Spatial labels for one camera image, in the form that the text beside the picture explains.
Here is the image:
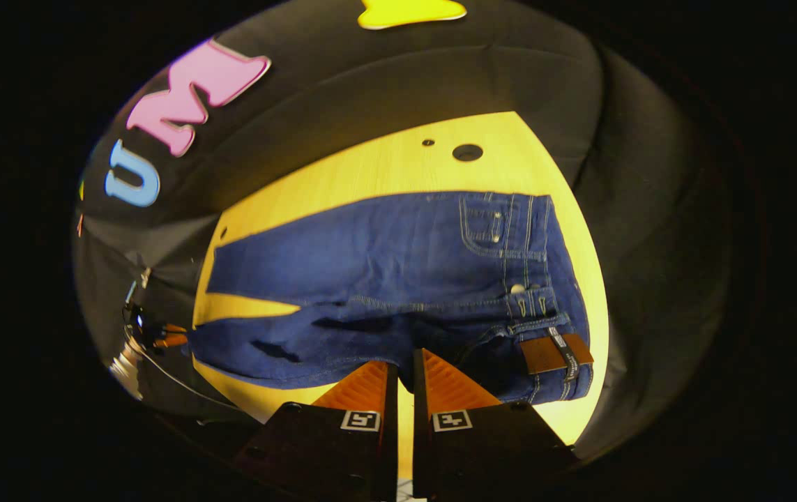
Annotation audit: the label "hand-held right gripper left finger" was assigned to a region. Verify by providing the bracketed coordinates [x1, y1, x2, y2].
[234, 360, 400, 502]

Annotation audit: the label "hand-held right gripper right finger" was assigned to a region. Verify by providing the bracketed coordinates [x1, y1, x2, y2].
[412, 348, 581, 501]

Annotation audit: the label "blue denim jeans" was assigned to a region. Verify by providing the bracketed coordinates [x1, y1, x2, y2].
[187, 191, 595, 406]

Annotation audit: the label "black backdrop cloth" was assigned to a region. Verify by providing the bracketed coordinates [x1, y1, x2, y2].
[72, 0, 734, 461]

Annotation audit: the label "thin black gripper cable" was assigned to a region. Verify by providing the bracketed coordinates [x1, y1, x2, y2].
[123, 328, 238, 411]

